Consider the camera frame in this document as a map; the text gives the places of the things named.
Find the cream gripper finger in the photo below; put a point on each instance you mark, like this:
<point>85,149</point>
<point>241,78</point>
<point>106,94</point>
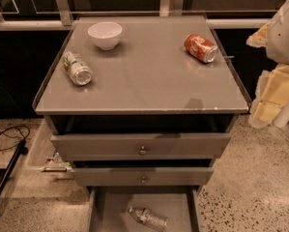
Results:
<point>272,94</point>
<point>258,39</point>

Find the clear plastic water bottle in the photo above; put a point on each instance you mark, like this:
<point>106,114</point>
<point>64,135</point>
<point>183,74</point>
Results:
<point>148,218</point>

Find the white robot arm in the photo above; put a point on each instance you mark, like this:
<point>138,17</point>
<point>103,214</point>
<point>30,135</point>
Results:
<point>277,42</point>

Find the grey drawer cabinet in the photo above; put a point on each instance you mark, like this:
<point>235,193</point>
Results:
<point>147,84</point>

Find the top grey drawer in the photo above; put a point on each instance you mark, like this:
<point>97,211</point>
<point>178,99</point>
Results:
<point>125,146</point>

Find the grey drawer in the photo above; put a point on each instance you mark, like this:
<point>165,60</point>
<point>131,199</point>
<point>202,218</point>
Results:
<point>125,146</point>
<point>109,208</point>
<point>159,176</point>

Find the top drawer metal knob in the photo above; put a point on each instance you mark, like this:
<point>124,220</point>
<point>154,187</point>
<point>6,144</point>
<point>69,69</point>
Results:
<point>142,151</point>

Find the drawer metal knob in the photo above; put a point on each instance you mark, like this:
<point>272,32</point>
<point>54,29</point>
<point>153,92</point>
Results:
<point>144,180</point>
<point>142,151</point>

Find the middle grey drawer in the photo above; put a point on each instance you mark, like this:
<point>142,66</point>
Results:
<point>159,176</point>

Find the middle drawer metal knob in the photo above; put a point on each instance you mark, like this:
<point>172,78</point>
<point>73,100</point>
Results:
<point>144,180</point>

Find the bottom grey drawer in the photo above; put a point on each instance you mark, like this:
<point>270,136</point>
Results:
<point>109,208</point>

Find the red soda can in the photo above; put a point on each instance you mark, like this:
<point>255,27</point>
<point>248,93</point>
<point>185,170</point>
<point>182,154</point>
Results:
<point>201,48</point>

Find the white ceramic bowl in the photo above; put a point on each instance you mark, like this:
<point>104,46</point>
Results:
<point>105,35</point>

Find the silver green soda can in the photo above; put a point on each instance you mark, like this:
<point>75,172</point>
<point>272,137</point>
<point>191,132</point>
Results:
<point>77,70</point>

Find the clear plastic floor bin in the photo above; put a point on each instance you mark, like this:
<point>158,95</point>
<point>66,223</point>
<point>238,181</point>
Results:
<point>43,158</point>

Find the black stand leg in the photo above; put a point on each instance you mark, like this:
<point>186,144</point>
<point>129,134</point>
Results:
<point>5,173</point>

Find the white cylindrical post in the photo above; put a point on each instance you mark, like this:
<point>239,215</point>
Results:
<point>282,118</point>

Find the metal railing frame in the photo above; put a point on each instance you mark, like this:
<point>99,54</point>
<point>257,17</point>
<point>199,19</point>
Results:
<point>229,13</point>

